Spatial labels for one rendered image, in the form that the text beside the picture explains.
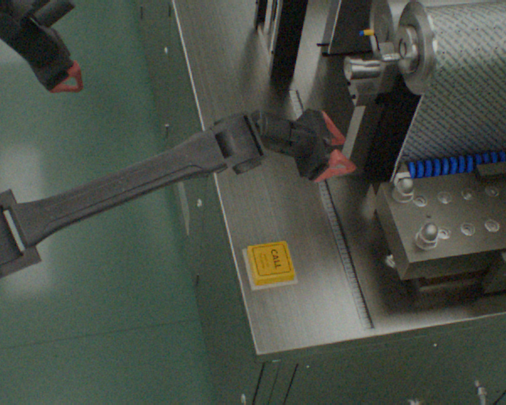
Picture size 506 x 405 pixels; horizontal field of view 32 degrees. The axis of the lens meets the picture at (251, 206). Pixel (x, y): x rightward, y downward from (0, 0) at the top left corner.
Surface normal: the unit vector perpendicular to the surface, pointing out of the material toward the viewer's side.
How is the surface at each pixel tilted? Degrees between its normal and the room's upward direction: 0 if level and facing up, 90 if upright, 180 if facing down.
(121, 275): 0
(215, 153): 29
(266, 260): 0
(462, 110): 90
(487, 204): 0
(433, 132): 90
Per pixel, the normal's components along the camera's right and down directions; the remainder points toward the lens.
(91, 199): 0.33, -0.13
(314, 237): 0.10, -0.56
